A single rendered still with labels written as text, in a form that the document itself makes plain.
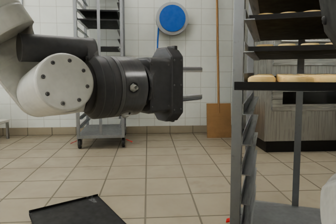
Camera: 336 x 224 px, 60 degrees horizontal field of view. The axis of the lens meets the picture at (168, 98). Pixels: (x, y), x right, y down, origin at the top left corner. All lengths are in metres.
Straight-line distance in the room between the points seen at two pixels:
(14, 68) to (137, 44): 3.37
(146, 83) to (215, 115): 3.21
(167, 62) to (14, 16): 0.21
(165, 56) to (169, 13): 3.21
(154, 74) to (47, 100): 0.17
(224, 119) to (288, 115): 0.87
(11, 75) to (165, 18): 3.30
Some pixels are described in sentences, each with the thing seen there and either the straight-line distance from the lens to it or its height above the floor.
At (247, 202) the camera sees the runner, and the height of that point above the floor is 0.41.
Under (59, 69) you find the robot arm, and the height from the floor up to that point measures 0.80.
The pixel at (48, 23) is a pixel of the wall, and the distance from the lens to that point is 3.98.
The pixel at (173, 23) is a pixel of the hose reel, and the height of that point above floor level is 1.38.
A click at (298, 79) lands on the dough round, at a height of 0.79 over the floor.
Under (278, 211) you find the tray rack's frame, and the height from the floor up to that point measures 0.15.
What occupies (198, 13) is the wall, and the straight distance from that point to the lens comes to 3.87.
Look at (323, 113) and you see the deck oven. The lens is 3.25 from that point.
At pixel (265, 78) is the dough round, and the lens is 0.55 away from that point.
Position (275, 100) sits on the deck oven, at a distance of 2.98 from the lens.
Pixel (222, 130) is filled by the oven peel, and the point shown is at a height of 0.09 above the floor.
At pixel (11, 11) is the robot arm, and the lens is 0.38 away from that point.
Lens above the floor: 0.80
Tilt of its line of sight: 5 degrees down
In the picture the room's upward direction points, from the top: straight up
